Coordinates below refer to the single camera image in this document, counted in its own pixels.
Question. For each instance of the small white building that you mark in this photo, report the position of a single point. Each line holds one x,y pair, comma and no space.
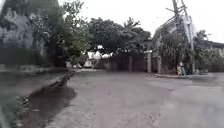
90,61

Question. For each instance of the pale building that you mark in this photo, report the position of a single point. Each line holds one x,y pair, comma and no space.
173,28

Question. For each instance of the grey raised verge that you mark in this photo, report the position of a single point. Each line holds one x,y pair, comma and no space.
20,83

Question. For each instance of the utility pole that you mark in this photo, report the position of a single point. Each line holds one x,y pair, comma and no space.
181,30

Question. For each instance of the dark wet roadside gutter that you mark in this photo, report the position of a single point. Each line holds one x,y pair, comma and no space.
45,101

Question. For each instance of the concrete kerb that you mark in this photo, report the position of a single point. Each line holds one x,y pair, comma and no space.
173,76

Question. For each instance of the large grey building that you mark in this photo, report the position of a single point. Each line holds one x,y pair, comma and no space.
16,33

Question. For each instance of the row of trees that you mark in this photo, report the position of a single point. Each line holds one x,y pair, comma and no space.
110,36

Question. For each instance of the grey concrete road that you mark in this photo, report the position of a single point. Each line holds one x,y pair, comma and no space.
133,103

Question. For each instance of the wall with pillars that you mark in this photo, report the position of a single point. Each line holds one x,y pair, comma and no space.
133,63

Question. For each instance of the group of people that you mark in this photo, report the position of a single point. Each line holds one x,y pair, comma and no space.
181,69

